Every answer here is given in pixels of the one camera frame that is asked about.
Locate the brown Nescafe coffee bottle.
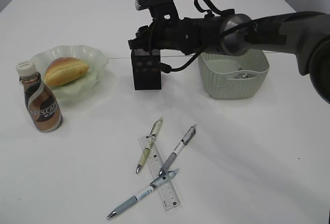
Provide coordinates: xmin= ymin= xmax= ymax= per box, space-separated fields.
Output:
xmin=16 ymin=61 xmax=62 ymax=132

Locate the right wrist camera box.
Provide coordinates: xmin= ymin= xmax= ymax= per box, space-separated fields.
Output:
xmin=135 ymin=0 xmax=179 ymax=21

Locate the clear plastic ruler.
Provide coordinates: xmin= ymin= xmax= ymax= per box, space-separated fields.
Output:
xmin=138 ymin=135 xmax=182 ymax=211

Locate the pale green wavy plate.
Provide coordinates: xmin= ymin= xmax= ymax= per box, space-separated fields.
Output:
xmin=30 ymin=45 xmax=109 ymax=98

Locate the white grey pen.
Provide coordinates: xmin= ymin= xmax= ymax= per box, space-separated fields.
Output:
xmin=158 ymin=124 xmax=197 ymax=176

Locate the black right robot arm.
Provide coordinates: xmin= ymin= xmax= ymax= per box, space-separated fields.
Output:
xmin=128 ymin=12 xmax=329 ymax=101

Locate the golden bread roll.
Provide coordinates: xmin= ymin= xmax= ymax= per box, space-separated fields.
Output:
xmin=44 ymin=57 xmax=89 ymax=87

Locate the yellow-green clear pen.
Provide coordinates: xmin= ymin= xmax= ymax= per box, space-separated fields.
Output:
xmin=136 ymin=117 xmax=163 ymax=174

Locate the white blue pen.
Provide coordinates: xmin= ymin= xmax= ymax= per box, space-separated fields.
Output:
xmin=107 ymin=168 xmax=179 ymax=219

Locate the black mesh pen holder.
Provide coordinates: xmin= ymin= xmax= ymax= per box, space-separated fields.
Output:
xmin=131 ymin=48 xmax=161 ymax=90

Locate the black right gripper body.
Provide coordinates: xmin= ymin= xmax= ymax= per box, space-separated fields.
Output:
xmin=128 ymin=18 xmax=202 ymax=54

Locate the green plastic woven basket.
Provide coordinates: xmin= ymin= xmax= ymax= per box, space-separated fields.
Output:
xmin=197 ymin=49 xmax=269 ymax=99

